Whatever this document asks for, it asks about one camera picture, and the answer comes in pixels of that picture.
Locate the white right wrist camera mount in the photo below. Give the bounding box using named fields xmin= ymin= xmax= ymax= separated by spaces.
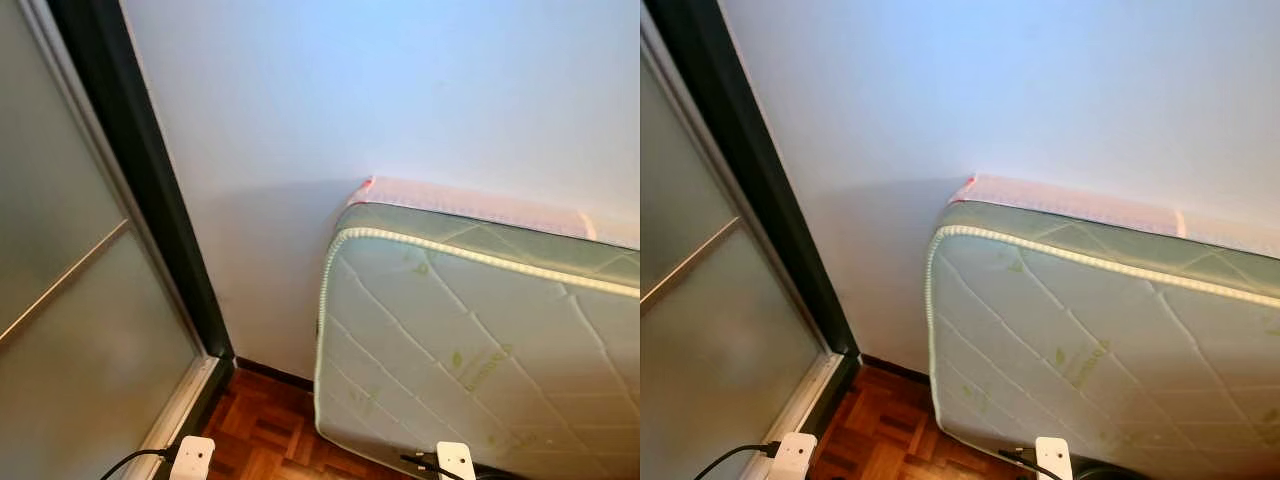
xmin=437 ymin=441 xmax=477 ymax=480
xmin=1035 ymin=437 xmax=1074 ymax=480

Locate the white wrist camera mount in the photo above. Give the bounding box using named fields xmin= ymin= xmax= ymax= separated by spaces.
xmin=437 ymin=441 xmax=477 ymax=480
xmin=773 ymin=432 xmax=818 ymax=480
xmin=1035 ymin=437 xmax=1074 ymax=480
xmin=170 ymin=436 xmax=216 ymax=480

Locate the pink white covered mattress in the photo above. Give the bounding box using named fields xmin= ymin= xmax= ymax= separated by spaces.
xmin=950 ymin=174 xmax=1280 ymax=259
xmin=347 ymin=176 xmax=641 ymax=251

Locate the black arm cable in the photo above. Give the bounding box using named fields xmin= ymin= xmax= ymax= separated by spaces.
xmin=98 ymin=447 xmax=179 ymax=480
xmin=400 ymin=453 xmax=466 ymax=480
xmin=693 ymin=441 xmax=781 ymax=480
xmin=997 ymin=448 xmax=1066 ymax=480

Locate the white quilted mattress green trim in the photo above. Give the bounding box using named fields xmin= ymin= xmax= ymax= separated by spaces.
xmin=925 ymin=200 xmax=1280 ymax=480
xmin=314 ymin=203 xmax=641 ymax=480

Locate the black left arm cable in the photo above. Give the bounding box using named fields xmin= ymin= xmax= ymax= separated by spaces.
xmin=98 ymin=447 xmax=179 ymax=480
xmin=693 ymin=441 xmax=781 ymax=480

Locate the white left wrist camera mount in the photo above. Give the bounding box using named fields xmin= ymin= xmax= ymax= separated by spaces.
xmin=773 ymin=432 xmax=818 ymax=480
xmin=170 ymin=436 xmax=216 ymax=480

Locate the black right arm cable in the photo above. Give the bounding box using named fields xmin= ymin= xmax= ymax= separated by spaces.
xmin=400 ymin=453 xmax=466 ymax=480
xmin=997 ymin=448 xmax=1066 ymax=480

